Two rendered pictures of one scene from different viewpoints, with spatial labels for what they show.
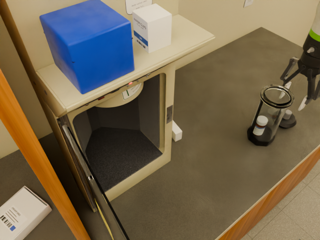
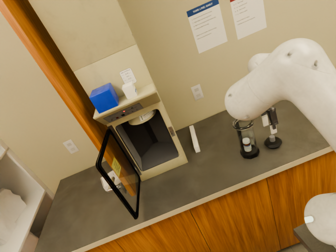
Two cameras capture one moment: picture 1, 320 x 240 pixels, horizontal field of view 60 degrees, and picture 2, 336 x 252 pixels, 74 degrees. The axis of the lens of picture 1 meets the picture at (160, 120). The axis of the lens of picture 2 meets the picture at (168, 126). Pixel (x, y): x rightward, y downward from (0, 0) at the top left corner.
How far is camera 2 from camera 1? 0.79 m
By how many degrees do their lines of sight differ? 36
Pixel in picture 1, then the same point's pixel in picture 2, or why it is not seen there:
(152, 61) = (126, 102)
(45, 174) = (96, 144)
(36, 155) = (91, 135)
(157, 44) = (130, 96)
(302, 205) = not seen: outside the picture
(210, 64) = not seen: hidden behind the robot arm
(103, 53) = (101, 99)
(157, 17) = (126, 86)
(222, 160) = (216, 165)
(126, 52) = (111, 99)
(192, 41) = (145, 93)
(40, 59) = not seen: hidden behind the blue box
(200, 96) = (225, 128)
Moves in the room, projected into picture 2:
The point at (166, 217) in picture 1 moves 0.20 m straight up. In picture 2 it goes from (171, 189) to (157, 164)
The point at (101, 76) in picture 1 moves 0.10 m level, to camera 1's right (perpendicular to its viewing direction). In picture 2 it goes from (104, 107) to (119, 106)
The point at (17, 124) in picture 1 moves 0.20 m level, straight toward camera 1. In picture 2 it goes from (82, 122) to (73, 145)
